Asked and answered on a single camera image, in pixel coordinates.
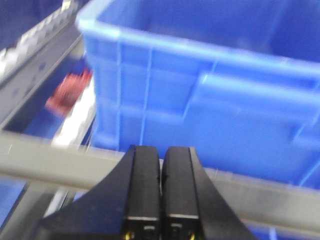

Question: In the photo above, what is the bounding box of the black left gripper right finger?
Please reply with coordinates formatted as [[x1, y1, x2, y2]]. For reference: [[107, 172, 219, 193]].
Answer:
[[162, 146, 257, 240]]

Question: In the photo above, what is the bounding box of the roller conveyor track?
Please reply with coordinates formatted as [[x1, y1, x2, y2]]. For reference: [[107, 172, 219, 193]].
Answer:
[[0, 0, 86, 86]]

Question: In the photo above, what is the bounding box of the lower left blue crate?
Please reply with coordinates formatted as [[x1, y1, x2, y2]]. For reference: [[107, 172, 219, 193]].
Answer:
[[0, 177, 26, 227]]

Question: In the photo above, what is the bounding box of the lower right blue crate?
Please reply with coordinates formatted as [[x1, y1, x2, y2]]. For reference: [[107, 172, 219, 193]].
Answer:
[[244, 221, 320, 240]]

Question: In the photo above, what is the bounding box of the stainless steel shelf rail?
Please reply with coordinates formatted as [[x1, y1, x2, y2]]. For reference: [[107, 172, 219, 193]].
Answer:
[[0, 131, 320, 235]]

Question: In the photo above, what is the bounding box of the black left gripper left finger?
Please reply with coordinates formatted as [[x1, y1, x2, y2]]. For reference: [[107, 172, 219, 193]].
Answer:
[[39, 145, 160, 240]]

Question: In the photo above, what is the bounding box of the red object below shelf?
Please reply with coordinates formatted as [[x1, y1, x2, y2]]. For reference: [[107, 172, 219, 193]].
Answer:
[[45, 68, 93, 116]]

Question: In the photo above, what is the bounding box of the middle blue plastic crate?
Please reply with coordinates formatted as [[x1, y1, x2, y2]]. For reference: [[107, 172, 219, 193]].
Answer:
[[76, 0, 320, 189]]

